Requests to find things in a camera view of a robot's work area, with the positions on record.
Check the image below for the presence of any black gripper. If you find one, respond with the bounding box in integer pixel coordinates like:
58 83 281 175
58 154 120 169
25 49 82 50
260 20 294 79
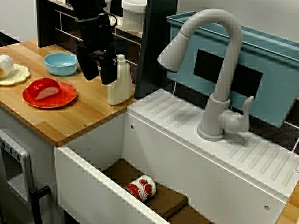
76 15 117 85

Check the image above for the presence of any white detergent bottle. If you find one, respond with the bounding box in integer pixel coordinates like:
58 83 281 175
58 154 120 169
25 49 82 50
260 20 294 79
107 54 133 106

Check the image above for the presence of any red round plate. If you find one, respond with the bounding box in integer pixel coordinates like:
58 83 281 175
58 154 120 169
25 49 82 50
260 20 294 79
22 80 78 109

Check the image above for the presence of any red and white toy sushi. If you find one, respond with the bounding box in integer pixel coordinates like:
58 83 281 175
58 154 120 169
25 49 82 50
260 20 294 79
27 78 61 101

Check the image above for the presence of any light blue bowl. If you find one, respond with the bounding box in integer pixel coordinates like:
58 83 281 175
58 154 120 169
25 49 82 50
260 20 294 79
43 53 79 77

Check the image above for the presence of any tall black angled panel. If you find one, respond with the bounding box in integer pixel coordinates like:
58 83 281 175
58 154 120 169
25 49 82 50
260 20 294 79
134 0 179 98

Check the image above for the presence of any large white canister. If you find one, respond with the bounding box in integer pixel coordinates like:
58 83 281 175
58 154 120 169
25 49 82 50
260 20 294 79
121 0 148 31

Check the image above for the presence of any black flat upright panel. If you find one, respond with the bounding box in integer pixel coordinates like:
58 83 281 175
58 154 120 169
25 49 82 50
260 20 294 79
36 0 62 49

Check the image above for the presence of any cream scalloped plate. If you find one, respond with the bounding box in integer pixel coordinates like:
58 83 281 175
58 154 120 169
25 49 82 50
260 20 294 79
0 63 31 86

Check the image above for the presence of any grey toy dishwasher front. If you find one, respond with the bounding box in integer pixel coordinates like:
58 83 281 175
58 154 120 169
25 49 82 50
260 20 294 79
0 129 36 224

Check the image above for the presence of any tomato print can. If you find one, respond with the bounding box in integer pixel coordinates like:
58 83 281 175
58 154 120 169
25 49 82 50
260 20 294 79
123 175 157 202

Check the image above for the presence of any white toy sink basin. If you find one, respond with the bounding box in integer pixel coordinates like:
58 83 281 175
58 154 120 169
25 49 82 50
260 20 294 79
54 88 299 224

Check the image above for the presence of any grey toy faucet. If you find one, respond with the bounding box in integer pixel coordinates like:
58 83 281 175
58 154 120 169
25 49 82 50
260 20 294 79
157 8 255 142

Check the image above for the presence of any brown folded cloth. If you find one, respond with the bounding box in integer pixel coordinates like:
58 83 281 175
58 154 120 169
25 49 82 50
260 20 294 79
101 158 215 224

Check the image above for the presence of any teal plastic bin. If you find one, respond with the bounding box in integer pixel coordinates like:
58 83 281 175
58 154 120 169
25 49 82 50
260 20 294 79
166 11 299 128

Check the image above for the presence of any black upright bar handle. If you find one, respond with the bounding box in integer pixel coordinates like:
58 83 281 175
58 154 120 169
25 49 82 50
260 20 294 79
29 185 51 224

